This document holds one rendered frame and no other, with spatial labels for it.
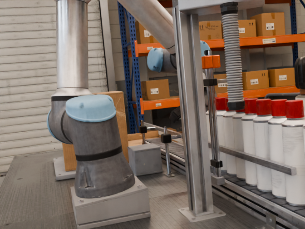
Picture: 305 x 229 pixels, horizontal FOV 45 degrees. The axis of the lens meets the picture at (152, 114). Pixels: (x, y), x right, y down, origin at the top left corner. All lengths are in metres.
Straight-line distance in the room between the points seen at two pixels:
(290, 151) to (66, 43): 0.62
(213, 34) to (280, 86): 1.25
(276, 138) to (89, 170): 0.42
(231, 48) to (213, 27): 4.27
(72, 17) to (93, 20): 4.19
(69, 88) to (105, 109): 0.17
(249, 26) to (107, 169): 4.56
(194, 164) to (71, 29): 0.48
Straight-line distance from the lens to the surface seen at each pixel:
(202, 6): 0.78
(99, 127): 0.86
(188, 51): 0.82
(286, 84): 5.52
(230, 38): 0.74
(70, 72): 1.00
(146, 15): 1.00
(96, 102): 0.86
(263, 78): 5.29
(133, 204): 0.88
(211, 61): 0.88
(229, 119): 0.97
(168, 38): 1.03
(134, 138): 2.04
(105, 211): 0.87
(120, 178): 0.88
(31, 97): 5.08
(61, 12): 1.04
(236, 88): 0.74
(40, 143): 5.12
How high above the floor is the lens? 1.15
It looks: 5 degrees down
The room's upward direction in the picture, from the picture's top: 5 degrees counter-clockwise
